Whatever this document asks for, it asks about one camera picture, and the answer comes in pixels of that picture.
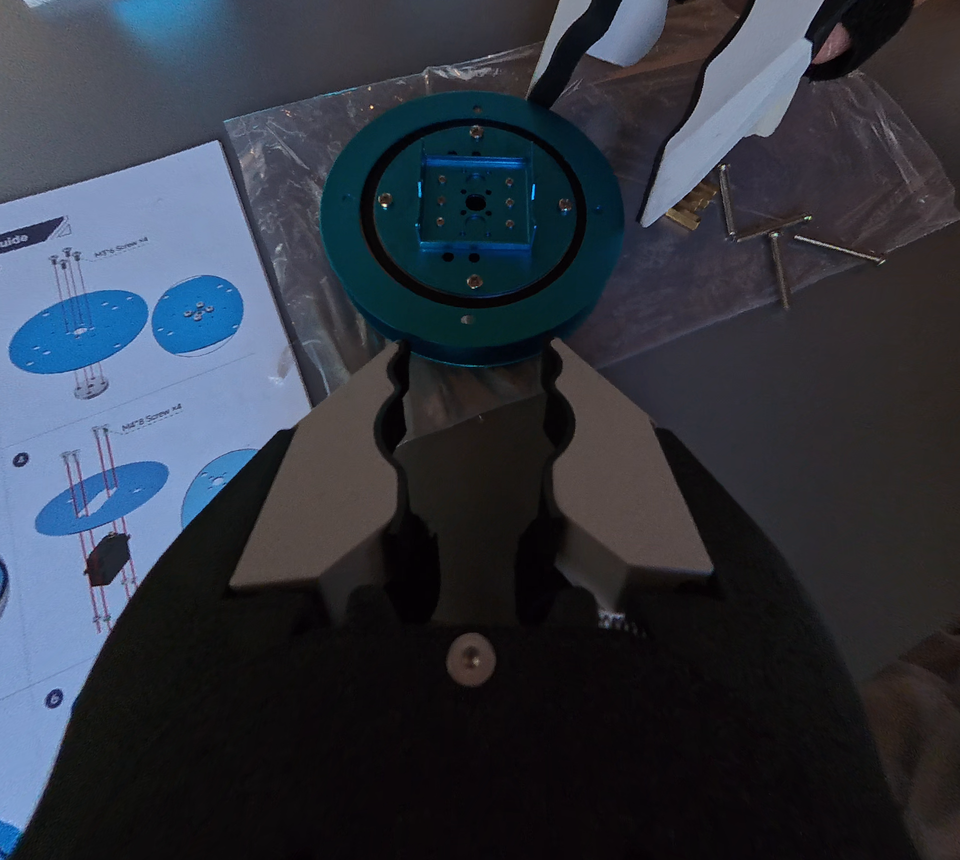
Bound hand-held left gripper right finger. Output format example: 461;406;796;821
517;338;714;624

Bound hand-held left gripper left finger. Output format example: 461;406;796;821
228;341;440;624

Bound teal metal ring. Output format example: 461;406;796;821
348;290;601;369
320;89;625;343

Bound large clear plastic bag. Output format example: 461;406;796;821
223;12;960;471

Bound round bearing with blue bracket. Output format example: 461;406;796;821
361;115;585;309

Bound grey desk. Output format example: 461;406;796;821
0;0;960;860

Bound assembly manual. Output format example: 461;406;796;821
0;140;312;831

